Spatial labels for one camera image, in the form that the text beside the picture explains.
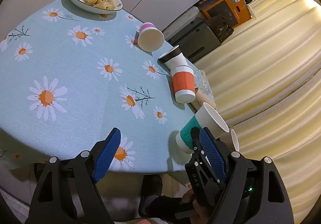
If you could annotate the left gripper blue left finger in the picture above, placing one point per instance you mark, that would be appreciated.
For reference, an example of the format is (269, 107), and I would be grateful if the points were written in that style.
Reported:
(103, 153)

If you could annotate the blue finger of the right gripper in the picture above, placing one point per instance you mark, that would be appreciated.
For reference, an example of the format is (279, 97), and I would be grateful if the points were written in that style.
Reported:
(195, 132)

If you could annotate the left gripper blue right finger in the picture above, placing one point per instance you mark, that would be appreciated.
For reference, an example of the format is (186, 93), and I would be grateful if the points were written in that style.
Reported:
(214, 157)

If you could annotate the small brown paper cup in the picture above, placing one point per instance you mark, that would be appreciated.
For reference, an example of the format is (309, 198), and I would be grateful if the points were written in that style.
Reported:
(230, 139)

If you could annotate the plain brown paper cup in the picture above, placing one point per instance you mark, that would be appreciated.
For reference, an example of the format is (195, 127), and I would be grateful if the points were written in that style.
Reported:
(201, 98)

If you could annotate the orange banded paper cup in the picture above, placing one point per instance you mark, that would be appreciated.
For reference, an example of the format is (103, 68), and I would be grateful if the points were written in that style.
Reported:
(183, 83)

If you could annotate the black banded paper cup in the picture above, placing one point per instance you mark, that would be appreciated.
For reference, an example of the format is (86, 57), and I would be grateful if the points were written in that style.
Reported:
(173, 58)

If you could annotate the pink banded paper cup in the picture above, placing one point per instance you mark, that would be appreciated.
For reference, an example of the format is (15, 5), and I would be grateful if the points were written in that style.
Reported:
(150, 38)

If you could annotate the person's right hand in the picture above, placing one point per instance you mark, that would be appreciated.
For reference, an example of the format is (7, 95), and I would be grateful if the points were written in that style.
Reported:
(202, 215)

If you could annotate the clear glass tumbler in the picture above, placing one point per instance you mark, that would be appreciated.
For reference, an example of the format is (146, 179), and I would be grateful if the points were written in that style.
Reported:
(202, 83)

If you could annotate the cream window curtain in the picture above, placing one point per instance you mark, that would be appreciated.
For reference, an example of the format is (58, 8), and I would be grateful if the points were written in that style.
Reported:
(265, 79)

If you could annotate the daisy print blue tablecloth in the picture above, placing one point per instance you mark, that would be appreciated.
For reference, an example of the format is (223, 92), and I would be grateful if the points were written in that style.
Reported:
(68, 77)

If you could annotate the black cabinet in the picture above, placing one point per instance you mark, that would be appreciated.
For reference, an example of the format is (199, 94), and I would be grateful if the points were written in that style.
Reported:
(195, 39)

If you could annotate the orange cardboard box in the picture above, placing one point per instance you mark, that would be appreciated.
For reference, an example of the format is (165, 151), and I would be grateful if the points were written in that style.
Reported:
(235, 12)

